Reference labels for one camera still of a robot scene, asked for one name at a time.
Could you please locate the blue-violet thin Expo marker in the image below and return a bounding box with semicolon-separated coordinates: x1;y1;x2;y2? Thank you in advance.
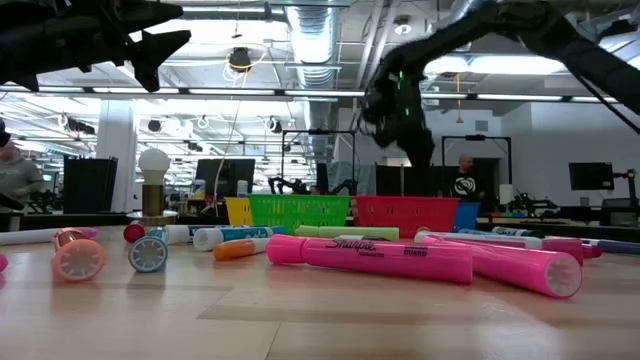
597;238;640;256

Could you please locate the black Expo marker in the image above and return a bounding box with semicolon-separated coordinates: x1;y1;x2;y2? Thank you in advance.
491;225;547;239

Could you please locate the silver ventilation duct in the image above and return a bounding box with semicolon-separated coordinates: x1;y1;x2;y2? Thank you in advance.
284;4;341;161

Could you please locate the overhead light bar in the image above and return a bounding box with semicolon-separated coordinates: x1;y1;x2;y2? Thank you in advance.
0;84;640;104

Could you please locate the black partition panel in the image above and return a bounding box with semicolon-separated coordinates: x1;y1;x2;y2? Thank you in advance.
62;156;119;215

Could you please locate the orange cap thin marker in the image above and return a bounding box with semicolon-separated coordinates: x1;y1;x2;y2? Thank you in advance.
212;236;275;262

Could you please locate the magenta Expo marker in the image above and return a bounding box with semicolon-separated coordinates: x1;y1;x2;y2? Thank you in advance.
429;230;604;261

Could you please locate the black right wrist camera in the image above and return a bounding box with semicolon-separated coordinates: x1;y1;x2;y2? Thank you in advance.
358;82;397;129

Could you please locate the black cap thin marker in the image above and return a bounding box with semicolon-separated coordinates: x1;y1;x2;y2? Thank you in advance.
335;234;397;243

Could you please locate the orange highlighter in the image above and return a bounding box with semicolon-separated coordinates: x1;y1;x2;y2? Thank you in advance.
51;227;108;283

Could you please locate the red Expo marker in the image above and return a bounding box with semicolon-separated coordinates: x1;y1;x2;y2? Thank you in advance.
122;222;147;245

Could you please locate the black computer monitor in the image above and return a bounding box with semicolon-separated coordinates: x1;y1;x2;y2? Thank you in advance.
194;158;257;200

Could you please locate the black overhead camera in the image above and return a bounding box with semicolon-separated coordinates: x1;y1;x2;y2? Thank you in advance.
227;46;254;74

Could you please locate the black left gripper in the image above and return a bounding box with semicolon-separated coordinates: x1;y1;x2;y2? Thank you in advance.
44;0;192;93

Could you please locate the person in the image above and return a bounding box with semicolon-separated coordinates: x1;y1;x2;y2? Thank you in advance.
447;153;489;201
0;139;44;204

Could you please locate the green plastic basket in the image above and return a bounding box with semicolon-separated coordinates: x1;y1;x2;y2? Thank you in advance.
246;193;352;237

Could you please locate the white square column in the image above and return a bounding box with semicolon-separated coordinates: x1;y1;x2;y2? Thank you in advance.
95;99;139;214

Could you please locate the yellow plastic basket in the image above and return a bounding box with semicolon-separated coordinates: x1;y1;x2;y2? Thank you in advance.
224;196;254;227

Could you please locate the light green highlighter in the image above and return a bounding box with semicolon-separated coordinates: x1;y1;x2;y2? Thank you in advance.
294;225;401;242

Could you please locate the light blue Expo marker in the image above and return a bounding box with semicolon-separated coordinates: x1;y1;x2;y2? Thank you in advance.
193;225;290;253

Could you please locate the white bulb brass lamp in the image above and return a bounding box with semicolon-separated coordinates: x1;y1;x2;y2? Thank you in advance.
126;147;180;227

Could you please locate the red plastic basket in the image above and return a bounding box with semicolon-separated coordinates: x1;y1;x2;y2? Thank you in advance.
351;195;462;240

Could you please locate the black wall monitor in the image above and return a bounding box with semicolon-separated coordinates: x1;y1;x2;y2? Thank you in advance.
568;161;616;192

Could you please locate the pink Sharpie highlighter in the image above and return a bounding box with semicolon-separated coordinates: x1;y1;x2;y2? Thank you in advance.
264;234;475;286
419;234;584;300

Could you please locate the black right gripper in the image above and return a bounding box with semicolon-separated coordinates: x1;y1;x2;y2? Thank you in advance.
387;117;436;170

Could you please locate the blue plastic basket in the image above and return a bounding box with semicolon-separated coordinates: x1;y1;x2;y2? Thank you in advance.
452;200;485;234

